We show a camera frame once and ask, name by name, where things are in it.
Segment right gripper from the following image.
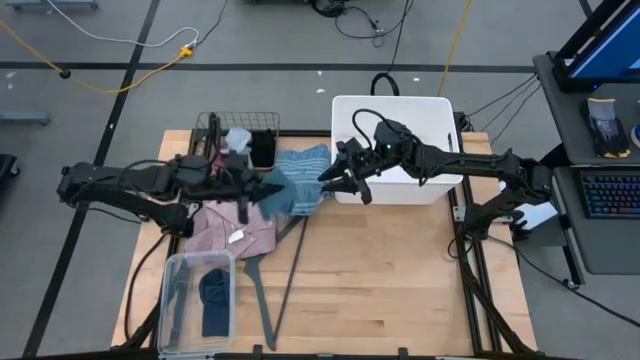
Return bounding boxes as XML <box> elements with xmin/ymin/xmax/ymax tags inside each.
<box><xmin>318</xmin><ymin>138</ymin><xmax>386</xmax><ymax>206</ymax></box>

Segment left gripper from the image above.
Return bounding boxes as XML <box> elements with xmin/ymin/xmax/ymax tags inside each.
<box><xmin>219</xmin><ymin>149</ymin><xmax>285</xmax><ymax>225</ymax></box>

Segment teal ribbed cloth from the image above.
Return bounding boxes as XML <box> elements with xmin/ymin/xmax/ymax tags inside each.
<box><xmin>258</xmin><ymin>166</ymin><xmax>298</xmax><ymax>222</ymax></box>

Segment blue striped towel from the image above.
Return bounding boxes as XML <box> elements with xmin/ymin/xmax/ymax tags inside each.
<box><xmin>276</xmin><ymin>143</ymin><xmax>335</xmax><ymax>218</ymax></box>

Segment black cloth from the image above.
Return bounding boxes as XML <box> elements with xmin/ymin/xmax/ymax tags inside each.
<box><xmin>248</xmin><ymin>128</ymin><xmax>278</xmax><ymax>170</ymax></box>

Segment red cloth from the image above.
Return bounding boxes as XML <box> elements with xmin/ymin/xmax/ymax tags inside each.
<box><xmin>211</xmin><ymin>142</ymin><xmax>227</xmax><ymax>174</ymax></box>

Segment light grey cloth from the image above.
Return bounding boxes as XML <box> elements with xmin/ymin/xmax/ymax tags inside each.
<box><xmin>222</xmin><ymin>126</ymin><xmax>253</xmax><ymax>156</ymax></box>

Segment pink cloth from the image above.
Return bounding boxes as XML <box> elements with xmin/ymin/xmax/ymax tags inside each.
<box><xmin>183</xmin><ymin>198</ymin><xmax>278</xmax><ymax>261</ymax></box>

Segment navy blue cloth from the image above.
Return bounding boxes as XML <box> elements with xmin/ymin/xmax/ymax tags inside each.
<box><xmin>198</xmin><ymin>267</ymin><xmax>232</xmax><ymax>339</ymax></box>

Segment dark grey plastic hanger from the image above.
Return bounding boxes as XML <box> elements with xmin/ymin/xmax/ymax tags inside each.
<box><xmin>243</xmin><ymin>215</ymin><xmax>310</xmax><ymax>352</ymax></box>

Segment white perforated plastic bin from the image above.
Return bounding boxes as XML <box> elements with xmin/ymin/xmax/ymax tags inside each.
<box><xmin>330</xmin><ymin>94</ymin><xmax>465</xmax><ymax>206</ymax></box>

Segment clear plastic bin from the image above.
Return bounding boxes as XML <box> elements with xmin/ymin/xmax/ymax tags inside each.
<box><xmin>156</xmin><ymin>249</ymin><xmax>239</xmax><ymax>358</ymax></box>

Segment white paper box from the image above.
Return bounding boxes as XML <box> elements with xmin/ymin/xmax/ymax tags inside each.
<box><xmin>498</xmin><ymin>179</ymin><xmax>559</xmax><ymax>232</ymax></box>

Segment grey side desk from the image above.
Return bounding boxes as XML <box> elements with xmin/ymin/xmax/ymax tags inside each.
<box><xmin>532</xmin><ymin>49</ymin><xmax>640</xmax><ymax>167</ymax></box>

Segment grey floor base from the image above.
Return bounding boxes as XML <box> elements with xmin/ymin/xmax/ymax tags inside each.
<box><xmin>0</xmin><ymin>110</ymin><xmax>52</xmax><ymax>127</ymax></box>

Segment black caster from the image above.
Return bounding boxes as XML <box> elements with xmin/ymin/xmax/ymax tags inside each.
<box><xmin>0</xmin><ymin>153</ymin><xmax>22</xmax><ymax>179</ymax></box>

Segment dark keyboard tray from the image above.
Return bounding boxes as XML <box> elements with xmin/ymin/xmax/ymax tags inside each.
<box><xmin>548</xmin><ymin>164</ymin><xmax>640</xmax><ymax>276</ymax></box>

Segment grey black work gloves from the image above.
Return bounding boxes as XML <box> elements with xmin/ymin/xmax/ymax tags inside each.
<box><xmin>579</xmin><ymin>97</ymin><xmax>632</xmax><ymax>160</ymax></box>

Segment black keyboard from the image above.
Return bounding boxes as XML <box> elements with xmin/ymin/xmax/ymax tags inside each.
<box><xmin>579</xmin><ymin>169</ymin><xmax>640</xmax><ymax>219</ymax></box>

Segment computer monitor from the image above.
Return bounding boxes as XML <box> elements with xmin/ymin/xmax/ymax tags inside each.
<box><xmin>564</xmin><ymin>0</ymin><xmax>640</xmax><ymax>86</ymax></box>

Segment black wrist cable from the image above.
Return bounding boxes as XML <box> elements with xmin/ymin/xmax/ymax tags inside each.
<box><xmin>351</xmin><ymin>107</ymin><xmax>389</xmax><ymax>151</ymax></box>

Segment black table frame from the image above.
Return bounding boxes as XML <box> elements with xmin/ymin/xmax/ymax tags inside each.
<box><xmin>119</xmin><ymin>112</ymin><xmax>541</xmax><ymax>360</ymax></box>

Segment wire basket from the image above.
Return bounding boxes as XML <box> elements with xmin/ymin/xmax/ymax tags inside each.
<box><xmin>188</xmin><ymin>110</ymin><xmax>282</xmax><ymax>180</ymax></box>

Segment black cable with loop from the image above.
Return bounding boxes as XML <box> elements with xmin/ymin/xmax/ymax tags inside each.
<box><xmin>368</xmin><ymin>0</ymin><xmax>416</xmax><ymax>97</ymax></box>

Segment yellow cable with plug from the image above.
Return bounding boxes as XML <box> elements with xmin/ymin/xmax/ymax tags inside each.
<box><xmin>0</xmin><ymin>18</ymin><xmax>195</xmax><ymax>96</ymax></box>

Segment black cable tangle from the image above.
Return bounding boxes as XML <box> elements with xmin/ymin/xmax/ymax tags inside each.
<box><xmin>309</xmin><ymin>0</ymin><xmax>401</xmax><ymax>49</ymax></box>

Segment white cable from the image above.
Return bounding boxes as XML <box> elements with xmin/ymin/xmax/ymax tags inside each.
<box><xmin>46</xmin><ymin>0</ymin><xmax>201</xmax><ymax>50</ymax></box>

